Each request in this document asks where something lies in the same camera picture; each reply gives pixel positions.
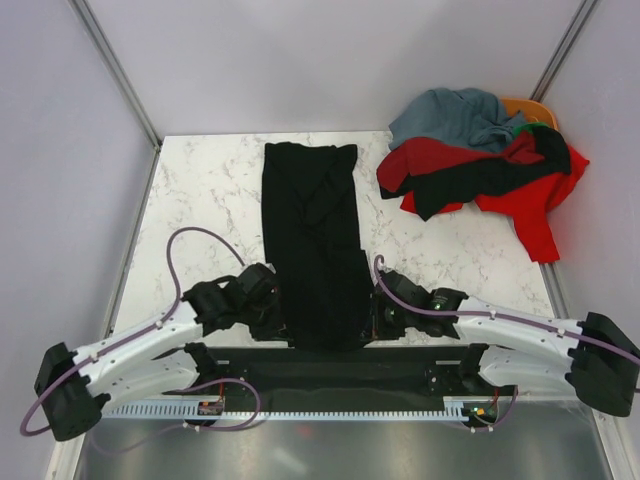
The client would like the aluminium corner post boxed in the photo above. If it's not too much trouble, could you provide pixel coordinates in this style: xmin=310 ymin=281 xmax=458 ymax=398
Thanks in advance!
xmin=529 ymin=0 xmax=601 ymax=102
xmin=68 ymin=0 xmax=162 ymax=152

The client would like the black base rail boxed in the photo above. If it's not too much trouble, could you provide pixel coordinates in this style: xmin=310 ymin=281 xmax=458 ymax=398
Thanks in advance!
xmin=189 ymin=345 xmax=514 ymax=413

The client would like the right aluminium corner post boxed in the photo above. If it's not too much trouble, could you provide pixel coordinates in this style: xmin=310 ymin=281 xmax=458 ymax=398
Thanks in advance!
xmin=529 ymin=0 xmax=601 ymax=102

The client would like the white cable duct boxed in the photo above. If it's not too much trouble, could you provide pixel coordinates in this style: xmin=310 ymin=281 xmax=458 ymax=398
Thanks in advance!
xmin=103 ymin=399 xmax=498 ymax=422

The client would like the green garment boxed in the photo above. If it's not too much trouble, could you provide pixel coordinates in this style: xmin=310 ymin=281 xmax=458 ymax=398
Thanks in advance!
xmin=513 ymin=121 xmax=550 ymax=138

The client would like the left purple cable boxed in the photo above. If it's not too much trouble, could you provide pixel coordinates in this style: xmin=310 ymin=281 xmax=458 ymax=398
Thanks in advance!
xmin=19 ymin=227 xmax=264 ymax=454

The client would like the grey-blue t-shirt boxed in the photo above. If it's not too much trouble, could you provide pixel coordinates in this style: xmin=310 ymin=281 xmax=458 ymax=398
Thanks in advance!
xmin=389 ymin=88 xmax=526 ymax=153

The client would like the red t-shirt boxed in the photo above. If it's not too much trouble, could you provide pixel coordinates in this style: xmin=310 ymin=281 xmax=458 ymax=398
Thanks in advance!
xmin=400 ymin=145 xmax=590 ymax=263

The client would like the black t-shirt in pile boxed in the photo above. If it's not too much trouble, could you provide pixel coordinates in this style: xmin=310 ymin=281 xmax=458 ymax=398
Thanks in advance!
xmin=376 ymin=126 xmax=571 ymax=220

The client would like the black t-shirt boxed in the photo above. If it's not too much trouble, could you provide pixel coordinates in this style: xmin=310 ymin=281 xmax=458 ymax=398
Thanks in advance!
xmin=261 ymin=142 xmax=373 ymax=351
xmin=376 ymin=126 xmax=571 ymax=220

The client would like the left aluminium corner post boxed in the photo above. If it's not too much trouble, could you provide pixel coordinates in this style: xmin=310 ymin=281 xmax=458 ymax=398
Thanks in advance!
xmin=68 ymin=0 xmax=162 ymax=152

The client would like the orange basket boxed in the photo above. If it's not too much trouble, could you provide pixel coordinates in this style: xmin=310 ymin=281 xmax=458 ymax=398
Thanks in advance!
xmin=501 ymin=97 xmax=558 ymax=129

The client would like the purple cable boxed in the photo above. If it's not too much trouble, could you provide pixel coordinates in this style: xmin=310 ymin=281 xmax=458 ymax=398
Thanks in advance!
xmin=19 ymin=227 xmax=264 ymax=454
xmin=373 ymin=255 xmax=640 ymax=434

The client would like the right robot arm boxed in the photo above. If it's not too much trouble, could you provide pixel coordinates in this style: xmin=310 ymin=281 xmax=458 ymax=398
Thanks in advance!
xmin=371 ymin=267 xmax=639 ymax=417

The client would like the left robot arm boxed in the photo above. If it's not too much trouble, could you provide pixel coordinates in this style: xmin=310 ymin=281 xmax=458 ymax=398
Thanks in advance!
xmin=34 ymin=263 xmax=284 ymax=442

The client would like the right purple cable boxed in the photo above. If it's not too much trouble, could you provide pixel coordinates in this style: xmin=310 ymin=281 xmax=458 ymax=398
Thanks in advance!
xmin=373 ymin=255 xmax=640 ymax=434

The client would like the aluminium extrusion frame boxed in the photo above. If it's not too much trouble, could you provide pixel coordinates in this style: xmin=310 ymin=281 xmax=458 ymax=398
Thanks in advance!
xmin=47 ymin=279 xmax=640 ymax=480

